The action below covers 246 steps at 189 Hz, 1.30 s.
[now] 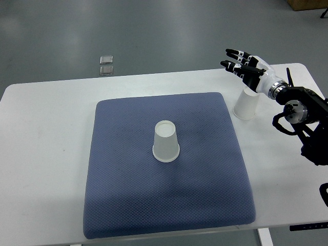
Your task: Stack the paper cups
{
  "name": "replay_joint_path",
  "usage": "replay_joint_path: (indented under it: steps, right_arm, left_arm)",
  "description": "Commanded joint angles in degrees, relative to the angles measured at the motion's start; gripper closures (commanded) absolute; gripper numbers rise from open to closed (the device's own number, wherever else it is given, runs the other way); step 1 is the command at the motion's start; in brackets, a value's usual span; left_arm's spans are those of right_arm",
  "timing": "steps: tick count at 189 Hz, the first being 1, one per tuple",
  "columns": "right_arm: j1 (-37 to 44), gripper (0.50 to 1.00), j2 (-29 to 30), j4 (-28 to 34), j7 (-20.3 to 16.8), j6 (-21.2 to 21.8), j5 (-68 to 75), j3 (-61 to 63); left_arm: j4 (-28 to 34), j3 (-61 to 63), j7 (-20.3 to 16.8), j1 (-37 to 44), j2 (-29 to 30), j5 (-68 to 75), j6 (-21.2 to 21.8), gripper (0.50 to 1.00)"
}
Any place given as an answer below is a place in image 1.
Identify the upper metal floor plate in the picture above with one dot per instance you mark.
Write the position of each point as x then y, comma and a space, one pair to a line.
107, 59

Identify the black table control panel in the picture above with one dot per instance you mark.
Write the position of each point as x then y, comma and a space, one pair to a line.
309, 226

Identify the lower metal floor plate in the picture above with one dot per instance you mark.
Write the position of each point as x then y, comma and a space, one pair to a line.
106, 70

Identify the metal floor plate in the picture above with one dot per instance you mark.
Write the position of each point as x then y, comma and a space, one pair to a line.
107, 59
106, 70

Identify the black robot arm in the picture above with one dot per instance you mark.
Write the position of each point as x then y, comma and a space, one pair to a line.
304, 111

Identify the blue mesh cushion mat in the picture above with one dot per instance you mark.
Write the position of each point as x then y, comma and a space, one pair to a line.
130, 192

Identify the white table leg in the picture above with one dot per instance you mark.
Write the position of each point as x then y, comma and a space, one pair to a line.
265, 237

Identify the brown cardboard box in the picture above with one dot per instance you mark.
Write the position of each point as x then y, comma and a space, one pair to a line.
300, 5

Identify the black tripod leg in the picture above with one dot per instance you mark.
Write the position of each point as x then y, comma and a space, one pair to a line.
324, 13

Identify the white paper cup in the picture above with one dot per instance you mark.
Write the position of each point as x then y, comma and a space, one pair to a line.
165, 146
245, 107

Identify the white paper cup on mat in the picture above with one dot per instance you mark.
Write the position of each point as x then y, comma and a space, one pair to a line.
165, 146

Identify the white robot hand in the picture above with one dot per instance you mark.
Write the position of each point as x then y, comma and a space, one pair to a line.
263, 77

